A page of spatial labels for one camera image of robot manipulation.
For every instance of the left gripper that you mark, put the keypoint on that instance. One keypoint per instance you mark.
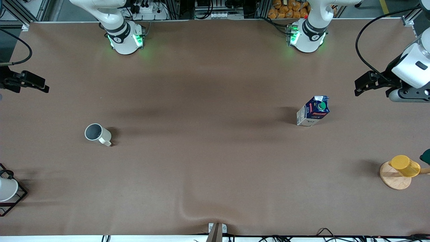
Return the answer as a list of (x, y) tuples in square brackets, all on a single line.
[(387, 80)]

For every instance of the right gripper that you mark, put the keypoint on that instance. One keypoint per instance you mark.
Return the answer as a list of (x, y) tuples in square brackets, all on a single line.
[(6, 81)]

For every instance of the blue white milk carton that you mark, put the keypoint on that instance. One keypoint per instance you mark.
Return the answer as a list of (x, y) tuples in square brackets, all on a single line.
[(312, 114)]

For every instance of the cream mug grey inside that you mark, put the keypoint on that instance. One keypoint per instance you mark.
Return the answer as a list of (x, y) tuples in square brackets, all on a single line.
[(100, 136)]

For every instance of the yellow plastic cup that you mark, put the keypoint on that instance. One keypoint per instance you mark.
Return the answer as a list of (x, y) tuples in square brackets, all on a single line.
[(404, 166)]

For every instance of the dark green cup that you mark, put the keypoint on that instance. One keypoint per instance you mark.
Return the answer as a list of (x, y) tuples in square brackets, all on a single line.
[(426, 157)]

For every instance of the round wooden cup stand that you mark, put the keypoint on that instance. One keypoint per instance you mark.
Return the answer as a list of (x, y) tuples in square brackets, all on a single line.
[(394, 181)]

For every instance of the white cup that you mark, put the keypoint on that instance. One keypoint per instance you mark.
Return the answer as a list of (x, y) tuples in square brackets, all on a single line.
[(6, 190)]

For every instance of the bag of orange bread rolls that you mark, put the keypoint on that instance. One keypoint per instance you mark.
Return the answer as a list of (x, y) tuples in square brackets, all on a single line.
[(289, 10)]

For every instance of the white power strip with plugs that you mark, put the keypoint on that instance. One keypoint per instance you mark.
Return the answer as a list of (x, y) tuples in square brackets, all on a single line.
[(147, 11)]

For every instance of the small white power strip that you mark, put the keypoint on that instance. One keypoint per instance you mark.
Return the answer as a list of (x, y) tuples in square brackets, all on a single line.
[(223, 15)]

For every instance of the aluminium frame profile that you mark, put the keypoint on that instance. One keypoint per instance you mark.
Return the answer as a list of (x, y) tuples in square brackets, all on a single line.
[(26, 25), (408, 21)]

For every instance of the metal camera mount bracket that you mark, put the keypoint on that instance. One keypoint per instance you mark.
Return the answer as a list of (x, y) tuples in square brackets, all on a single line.
[(215, 235)]

